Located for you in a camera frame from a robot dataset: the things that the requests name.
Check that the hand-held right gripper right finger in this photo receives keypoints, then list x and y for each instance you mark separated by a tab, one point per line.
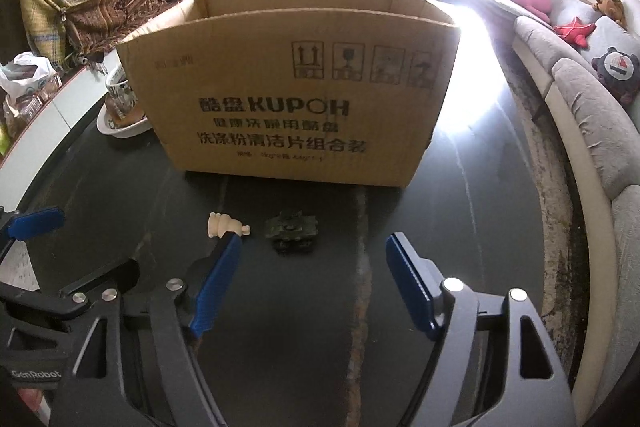
410	287

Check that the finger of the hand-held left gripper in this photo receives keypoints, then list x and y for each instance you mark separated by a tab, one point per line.
37	223
65	302

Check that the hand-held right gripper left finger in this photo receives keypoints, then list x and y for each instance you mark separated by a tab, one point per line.
215	287

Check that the dark green toy tank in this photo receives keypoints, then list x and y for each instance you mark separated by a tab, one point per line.
292	232

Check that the printed cardboard box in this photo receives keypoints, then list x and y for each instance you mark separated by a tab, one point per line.
300	107

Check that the black desktop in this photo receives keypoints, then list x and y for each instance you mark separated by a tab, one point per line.
475	207

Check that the person's left hand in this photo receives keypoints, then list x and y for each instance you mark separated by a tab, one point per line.
32	399

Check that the beige toy figure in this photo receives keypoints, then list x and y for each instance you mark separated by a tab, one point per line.
225	226

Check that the packaged snacks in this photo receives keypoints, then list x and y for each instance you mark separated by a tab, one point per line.
30	104

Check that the white low cabinet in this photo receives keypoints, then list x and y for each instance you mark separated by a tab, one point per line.
65	107

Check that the patterned bowl on plate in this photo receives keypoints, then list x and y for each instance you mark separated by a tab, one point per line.
120	127

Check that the white plastic bag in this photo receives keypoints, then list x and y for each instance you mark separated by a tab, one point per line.
25	69

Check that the patterned rug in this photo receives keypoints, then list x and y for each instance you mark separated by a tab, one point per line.
550	182

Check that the brown patterned cloth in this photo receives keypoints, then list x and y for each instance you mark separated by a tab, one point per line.
120	7

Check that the grey sofa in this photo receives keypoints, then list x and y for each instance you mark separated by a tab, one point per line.
590	117

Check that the navy round cushion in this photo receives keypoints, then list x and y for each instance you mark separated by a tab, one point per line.
617	69

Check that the red starfish plush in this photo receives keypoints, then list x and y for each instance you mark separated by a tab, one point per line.
575	32

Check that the pink plush toy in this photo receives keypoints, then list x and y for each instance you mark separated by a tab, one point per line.
532	2

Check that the brown plush toy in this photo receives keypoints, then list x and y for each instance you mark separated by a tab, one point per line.
611	9

